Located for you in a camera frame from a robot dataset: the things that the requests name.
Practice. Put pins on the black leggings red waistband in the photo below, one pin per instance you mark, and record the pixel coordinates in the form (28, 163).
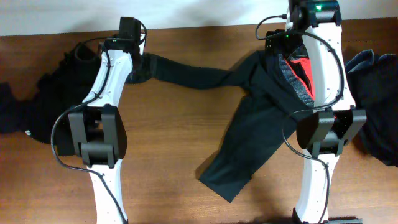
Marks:
(275, 87)

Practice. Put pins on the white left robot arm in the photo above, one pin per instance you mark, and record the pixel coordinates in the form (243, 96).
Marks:
(98, 133)

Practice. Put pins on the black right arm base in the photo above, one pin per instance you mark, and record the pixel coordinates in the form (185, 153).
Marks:
(339, 220)

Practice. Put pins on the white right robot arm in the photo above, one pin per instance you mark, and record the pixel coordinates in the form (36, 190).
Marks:
(334, 120)

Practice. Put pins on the dark blue jeans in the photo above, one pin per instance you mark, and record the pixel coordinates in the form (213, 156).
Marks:
(372, 80)

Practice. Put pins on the black garment pile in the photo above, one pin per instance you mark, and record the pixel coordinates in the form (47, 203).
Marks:
(67, 86)

